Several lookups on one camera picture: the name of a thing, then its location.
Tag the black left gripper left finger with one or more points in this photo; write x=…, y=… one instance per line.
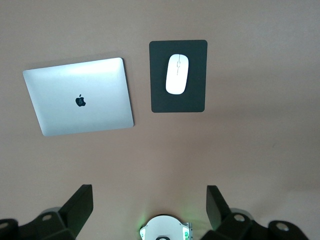
x=77, y=210

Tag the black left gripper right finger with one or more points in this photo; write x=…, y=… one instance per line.
x=217, y=210

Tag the white computer mouse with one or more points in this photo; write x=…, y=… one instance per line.
x=177, y=75

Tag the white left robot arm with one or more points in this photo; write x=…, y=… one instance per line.
x=165, y=225

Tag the black mouse pad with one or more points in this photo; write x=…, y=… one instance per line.
x=160, y=100

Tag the brown table cloth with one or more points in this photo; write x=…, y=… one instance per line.
x=225, y=150

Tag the silver laptop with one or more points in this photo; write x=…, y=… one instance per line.
x=75, y=87

